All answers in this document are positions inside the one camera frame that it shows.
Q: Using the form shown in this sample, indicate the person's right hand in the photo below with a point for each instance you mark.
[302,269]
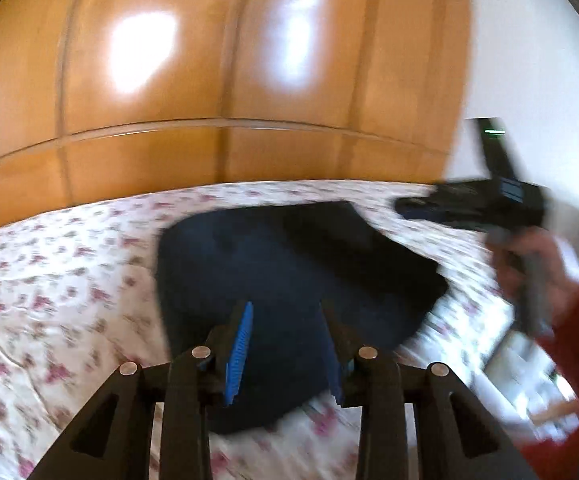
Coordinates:
[554,270]

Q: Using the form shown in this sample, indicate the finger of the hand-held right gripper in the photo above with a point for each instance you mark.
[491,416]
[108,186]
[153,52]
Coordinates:
[419,206]

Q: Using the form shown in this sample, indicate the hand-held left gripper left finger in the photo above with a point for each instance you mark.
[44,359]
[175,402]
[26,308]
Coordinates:
[239,355]

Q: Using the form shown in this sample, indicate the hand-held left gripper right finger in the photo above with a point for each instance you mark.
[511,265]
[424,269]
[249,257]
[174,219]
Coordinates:
[334,375]

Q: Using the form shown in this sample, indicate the black pants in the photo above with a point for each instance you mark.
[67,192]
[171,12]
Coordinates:
[289,270]

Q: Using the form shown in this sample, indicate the floral bedsheet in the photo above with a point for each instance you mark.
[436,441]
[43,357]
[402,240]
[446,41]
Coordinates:
[69,280]

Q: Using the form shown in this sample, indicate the wooden wardrobe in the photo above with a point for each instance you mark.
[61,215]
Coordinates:
[219,60]

